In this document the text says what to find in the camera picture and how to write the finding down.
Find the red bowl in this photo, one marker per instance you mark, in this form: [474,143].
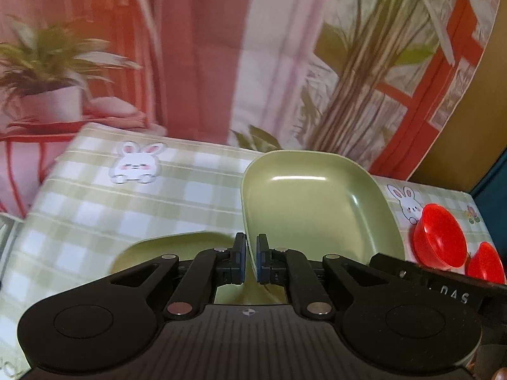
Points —
[486,263]
[439,235]

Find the green square plate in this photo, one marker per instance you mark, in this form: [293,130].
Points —
[178,245]
[313,202]

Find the dark teal object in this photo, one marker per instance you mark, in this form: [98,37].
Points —
[493,206]

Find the green checked bunny tablecloth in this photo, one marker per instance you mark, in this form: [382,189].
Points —
[99,206]

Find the printed plant backdrop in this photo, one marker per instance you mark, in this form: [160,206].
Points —
[206,47]

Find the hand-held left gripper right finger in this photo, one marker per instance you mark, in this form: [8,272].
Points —
[261,261]

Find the brown cardboard board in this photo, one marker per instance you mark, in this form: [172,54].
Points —
[463,134]

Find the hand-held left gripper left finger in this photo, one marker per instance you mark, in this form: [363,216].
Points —
[239,260]

